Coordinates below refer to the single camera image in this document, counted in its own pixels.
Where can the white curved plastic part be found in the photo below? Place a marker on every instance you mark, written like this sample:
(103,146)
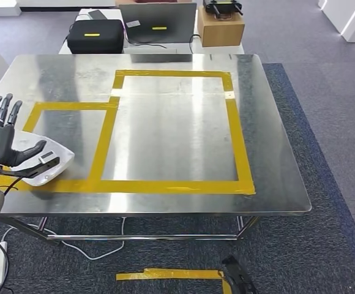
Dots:
(66,156)

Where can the steel workbench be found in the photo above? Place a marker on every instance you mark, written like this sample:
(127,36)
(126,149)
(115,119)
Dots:
(272,162)

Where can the white table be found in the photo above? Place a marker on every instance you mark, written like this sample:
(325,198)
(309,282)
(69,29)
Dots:
(223,49)

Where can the cardboard box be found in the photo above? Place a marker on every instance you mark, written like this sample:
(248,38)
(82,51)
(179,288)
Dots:
(220,32)

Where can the grey laptop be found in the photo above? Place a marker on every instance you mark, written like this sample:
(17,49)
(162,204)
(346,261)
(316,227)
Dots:
(173,16)

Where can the black case with yellow label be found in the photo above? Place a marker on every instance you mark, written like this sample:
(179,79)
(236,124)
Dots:
(96,44)

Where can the black router with antennas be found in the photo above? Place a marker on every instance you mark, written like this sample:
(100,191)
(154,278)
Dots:
(221,6)

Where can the dark phone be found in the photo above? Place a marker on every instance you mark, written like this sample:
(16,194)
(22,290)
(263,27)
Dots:
(97,15)

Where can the white lit plinth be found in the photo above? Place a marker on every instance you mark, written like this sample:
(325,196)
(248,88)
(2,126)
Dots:
(349,16)

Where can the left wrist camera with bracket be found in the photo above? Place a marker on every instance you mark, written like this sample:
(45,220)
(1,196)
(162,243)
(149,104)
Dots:
(47,158)

